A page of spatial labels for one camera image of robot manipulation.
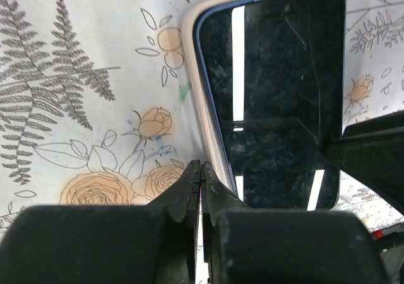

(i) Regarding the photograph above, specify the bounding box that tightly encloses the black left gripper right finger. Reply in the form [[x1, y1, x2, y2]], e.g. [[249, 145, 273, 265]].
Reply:
[[201, 162, 389, 283]]

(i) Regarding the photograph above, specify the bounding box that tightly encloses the floral tablecloth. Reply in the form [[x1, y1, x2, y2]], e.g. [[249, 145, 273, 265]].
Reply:
[[0, 0, 404, 240]]

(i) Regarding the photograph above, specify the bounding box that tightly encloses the beige phone case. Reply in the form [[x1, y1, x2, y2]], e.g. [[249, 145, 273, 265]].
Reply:
[[181, 0, 252, 194]]

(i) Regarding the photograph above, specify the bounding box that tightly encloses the blue smartphone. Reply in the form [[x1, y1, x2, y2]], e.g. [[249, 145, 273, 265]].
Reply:
[[196, 0, 346, 210]]

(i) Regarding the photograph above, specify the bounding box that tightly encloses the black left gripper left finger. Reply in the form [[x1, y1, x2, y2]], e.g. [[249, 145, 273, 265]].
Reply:
[[1, 160, 201, 283]]

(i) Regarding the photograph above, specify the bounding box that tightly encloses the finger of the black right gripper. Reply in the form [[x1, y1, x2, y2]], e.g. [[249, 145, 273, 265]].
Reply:
[[325, 110, 403, 208]]

